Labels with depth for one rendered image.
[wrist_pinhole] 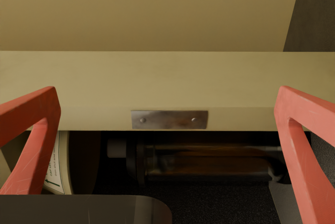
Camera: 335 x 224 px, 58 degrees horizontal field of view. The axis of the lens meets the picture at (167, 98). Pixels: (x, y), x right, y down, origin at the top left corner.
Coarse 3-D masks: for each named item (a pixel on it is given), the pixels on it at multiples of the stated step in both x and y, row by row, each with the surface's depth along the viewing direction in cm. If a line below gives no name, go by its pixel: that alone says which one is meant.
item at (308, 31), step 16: (304, 0) 58; (320, 0) 52; (304, 16) 58; (320, 16) 52; (288, 32) 65; (304, 32) 58; (320, 32) 52; (288, 48) 65; (304, 48) 58; (320, 48) 52
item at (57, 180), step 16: (64, 144) 35; (80, 144) 50; (96, 144) 52; (64, 160) 35; (80, 160) 50; (96, 160) 51; (48, 176) 37; (64, 176) 36; (80, 176) 48; (96, 176) 49; (64, 192) 37; (80, 192) 45
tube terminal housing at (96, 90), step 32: (0, 64) 34; (32, 64) 34; (64, 64) 34; (96, 64) 34; (128, 64) 34; (160, 64) 34; (192, 64) 34; (224, 64) 34; (256, 64) 34; (288, 64) 34; (320, 64) 34; (0, 96) 29; (64, 96) 29; (96, 96) 29; (128, 96) 29; (160, 96) 29; (192, 96) 29; (224, 96) 29; (256, 96) 29; (320, 96) 29; (64, 128) 29; (96, 128) 29; (128, 128) 29; (224, 128) 29; (256, 128) 29; (0, 160) 32
